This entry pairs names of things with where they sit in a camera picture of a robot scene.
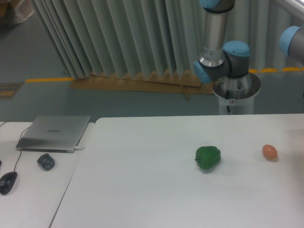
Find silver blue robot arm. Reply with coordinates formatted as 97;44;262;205
193;0;304;84

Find green bell pepper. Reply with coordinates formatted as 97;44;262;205
195;146;221;170

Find brown cardboard sheet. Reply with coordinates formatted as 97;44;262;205
69;70;213;99

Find white usb plug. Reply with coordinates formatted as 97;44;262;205
75;147;85;151

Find pale green pleated curtain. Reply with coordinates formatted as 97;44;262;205
32;0;304;79

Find silver closed laptop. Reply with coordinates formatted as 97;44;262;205
16;115;91;153

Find small black remote controller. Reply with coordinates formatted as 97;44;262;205
37;153;56;171

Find brown egg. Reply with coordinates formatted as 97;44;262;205
262;144;277;160

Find black computer mouse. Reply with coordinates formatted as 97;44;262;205
0;171;18;195

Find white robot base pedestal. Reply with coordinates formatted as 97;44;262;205
212;73;261;115

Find black mouse cable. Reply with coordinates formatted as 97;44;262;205
0;121;33;172

